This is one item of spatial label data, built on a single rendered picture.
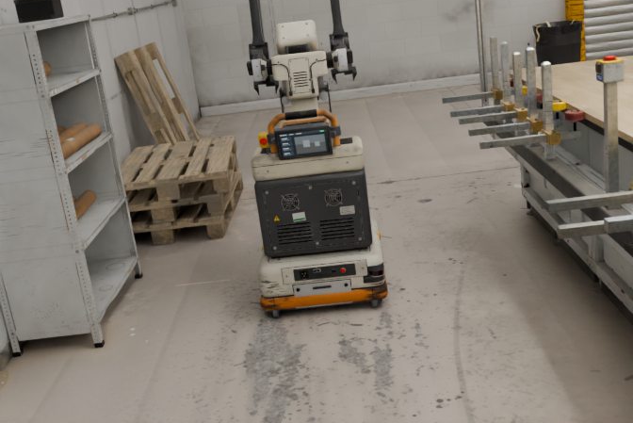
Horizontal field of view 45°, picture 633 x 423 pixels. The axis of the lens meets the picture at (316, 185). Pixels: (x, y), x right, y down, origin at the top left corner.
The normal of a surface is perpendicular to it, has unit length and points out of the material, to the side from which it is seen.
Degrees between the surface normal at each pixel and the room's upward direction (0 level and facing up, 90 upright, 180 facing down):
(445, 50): 90
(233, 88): 90
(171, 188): 90
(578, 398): 0
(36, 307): 90
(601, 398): 0
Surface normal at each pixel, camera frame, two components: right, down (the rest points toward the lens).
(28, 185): 0.00, 0.27
